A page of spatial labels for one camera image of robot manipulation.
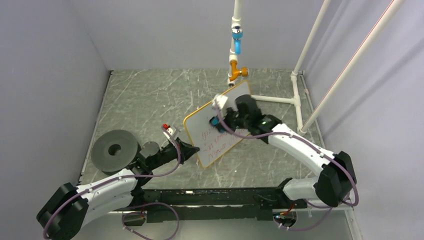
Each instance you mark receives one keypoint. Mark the aluminium frame rail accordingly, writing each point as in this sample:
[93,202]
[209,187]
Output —
[252,198]

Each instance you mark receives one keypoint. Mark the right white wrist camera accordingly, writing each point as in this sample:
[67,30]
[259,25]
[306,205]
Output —
[223,104]

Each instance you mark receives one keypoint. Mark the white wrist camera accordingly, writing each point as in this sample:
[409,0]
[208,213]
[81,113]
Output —
[170,132]
[223,104]

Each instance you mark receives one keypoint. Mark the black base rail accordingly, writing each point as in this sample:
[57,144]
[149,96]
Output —
[166,212]

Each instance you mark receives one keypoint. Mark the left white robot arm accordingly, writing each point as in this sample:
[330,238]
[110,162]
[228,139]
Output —
[72,207]

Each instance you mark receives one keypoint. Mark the orange faucet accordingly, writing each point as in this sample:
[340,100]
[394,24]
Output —
[235,72]

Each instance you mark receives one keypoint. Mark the blue pipe valve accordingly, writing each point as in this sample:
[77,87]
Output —
[237,34]

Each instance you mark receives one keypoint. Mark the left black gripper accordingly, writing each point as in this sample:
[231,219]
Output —
[186,150]

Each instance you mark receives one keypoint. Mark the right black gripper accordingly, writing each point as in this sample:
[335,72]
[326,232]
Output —
[230,110]

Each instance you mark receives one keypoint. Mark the yellow framed whiteboard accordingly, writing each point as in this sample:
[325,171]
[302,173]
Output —
[212,144]

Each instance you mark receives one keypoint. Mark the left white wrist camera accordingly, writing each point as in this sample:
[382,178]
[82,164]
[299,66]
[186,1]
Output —
[170,132]

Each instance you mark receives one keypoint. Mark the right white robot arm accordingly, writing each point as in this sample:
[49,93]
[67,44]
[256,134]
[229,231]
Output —
[335,180]

